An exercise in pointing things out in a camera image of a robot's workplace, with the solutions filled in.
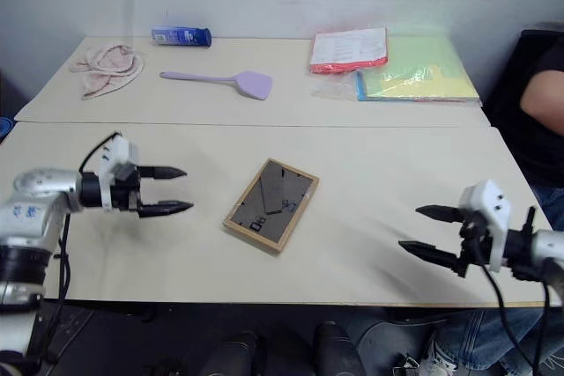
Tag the person in black shirt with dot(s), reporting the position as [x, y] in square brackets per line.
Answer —
[542, 160]

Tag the clear plastic bag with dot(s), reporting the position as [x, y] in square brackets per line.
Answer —
[332, 90]

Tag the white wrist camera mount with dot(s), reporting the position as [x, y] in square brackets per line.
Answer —
[489, 200]
[115, 149]

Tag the white sneaker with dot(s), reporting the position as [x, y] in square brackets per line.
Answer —
[438, 356]

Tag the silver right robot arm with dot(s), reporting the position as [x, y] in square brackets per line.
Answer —
[544, 246]

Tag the purple silicone spatula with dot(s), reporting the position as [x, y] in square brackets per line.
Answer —
[253, 84]

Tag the dark rounded shape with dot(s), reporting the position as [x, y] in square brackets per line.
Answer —
[233, 356]
[337, 349]

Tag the blue cylindrical can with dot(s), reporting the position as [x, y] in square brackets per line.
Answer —
[180, 36]

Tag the wooden picture frame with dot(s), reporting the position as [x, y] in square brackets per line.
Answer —
[271, 204]

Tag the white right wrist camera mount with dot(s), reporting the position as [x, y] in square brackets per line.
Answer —
[489, 200]

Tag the person's bare forearm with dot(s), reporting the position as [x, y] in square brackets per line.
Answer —
[544, 101]

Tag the red paper packet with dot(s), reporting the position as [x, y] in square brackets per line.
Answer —
[348, 50]

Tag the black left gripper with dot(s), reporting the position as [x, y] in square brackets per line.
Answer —
[125, 195]

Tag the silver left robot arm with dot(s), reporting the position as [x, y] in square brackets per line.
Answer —
[31, 217]

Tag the green yellow coloured paper pack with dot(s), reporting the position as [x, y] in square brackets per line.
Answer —
[418, 76]

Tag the pink crumpled cloth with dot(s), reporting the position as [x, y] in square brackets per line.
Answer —
[108, 68]

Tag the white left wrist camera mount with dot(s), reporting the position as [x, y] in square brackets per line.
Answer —
[115, 149]

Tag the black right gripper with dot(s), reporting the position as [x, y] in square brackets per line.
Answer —
[476, 239]

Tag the blue object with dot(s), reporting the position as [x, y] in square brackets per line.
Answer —
[4, 127]

